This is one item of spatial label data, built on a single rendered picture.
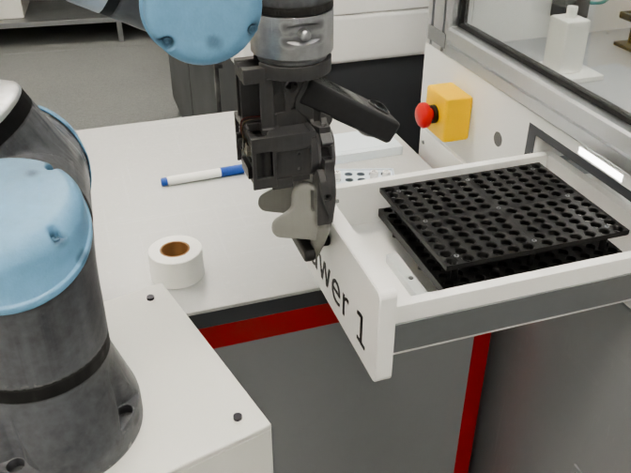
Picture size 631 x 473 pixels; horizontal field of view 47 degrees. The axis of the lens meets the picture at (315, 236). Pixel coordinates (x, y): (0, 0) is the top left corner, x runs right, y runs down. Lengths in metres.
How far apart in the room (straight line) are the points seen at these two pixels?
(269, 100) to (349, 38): 0.93
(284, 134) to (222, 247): 0.39
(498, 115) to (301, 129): 0.47
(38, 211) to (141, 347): 0.25
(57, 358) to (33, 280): 0.07
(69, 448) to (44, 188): 0.20
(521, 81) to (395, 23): 0.64
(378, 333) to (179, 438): 0.20
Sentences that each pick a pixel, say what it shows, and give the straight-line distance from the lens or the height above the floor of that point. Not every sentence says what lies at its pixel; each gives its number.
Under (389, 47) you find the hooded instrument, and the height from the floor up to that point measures 0.83.
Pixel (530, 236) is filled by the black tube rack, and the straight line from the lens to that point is 0.81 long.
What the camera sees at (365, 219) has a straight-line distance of 0.93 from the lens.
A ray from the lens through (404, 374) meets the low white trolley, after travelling 1.12.
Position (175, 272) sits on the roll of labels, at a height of 0.79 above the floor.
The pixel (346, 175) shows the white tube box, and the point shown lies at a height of 0.80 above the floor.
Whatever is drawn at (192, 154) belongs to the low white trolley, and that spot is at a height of 0.76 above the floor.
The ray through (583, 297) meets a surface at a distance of 0.81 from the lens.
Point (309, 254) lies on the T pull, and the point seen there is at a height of 0.91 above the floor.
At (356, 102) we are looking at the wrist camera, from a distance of 0.70.
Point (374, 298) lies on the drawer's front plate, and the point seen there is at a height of 0.91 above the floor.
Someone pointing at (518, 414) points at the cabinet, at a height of 0.48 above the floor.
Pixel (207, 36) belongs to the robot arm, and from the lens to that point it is 0.46.
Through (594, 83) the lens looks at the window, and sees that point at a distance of 0.94.
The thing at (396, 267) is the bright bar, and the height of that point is 0.85.
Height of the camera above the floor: 1.32
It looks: 32 degrees down
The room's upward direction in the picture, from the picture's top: straight up
